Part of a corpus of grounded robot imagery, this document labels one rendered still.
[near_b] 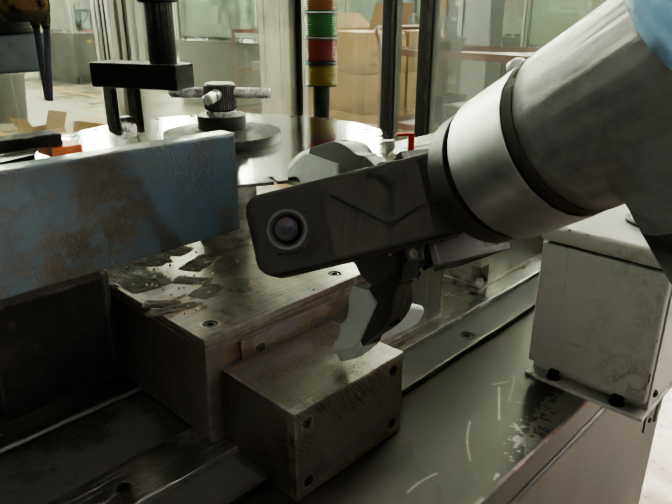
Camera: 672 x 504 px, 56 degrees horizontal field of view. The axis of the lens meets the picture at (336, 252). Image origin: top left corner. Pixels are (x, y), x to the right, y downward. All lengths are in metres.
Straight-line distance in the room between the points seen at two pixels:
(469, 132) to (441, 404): 0.33
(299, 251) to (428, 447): 0.24
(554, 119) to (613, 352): 0.35
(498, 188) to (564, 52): 0.06
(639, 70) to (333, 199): 0.16
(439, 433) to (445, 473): 0.05
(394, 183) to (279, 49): 0.91
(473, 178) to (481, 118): 0.03
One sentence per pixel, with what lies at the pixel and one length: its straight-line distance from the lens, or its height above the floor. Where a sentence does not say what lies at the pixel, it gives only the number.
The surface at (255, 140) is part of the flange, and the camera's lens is 0.57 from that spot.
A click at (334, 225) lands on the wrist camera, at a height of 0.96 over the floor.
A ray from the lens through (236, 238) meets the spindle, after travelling 0.62.
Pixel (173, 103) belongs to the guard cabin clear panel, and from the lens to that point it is 1.58.
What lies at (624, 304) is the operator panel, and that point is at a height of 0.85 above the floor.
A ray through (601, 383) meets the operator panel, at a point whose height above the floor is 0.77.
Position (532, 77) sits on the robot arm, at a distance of 0.27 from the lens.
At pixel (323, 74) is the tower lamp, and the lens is 0.87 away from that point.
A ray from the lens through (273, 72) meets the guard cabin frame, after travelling 1.24.
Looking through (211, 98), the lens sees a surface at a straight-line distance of 0.57.
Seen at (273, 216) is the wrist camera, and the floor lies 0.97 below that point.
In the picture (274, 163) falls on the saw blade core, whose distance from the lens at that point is 0.52.
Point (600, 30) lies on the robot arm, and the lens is 0.25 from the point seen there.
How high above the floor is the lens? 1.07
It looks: 21 degrees down
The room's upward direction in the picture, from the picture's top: straight up
